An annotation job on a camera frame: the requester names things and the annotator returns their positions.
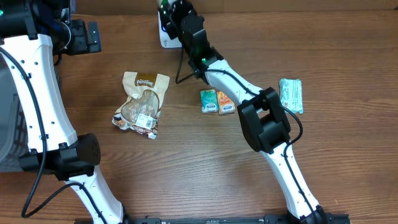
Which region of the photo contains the beige dried mushroom bag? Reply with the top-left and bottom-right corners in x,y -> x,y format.
112,72 -> 170,139

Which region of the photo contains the teal tissue pack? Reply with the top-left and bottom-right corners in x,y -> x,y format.
200,90 -> 218,113

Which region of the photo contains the orange tissue pack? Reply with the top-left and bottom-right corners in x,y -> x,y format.
216,91 -> 235,115

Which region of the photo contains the teal wet wipes pack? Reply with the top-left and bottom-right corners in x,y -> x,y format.
279,78 -> 303,114

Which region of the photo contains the green capped clear bottle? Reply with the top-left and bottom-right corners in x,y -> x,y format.
156,0 -> 169,8

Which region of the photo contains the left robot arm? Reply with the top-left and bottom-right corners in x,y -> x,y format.
1,0 -> 129,223

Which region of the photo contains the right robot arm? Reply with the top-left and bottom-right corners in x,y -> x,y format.
157,0 -> 328,223

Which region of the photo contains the white barcode scanner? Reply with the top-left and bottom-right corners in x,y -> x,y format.
158,12 -> 182,49

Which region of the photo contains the grey plastic mesh basket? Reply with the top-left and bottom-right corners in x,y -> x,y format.
1,58 -> 29,173

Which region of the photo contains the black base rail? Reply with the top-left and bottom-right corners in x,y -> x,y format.
74,213 -> 352,224

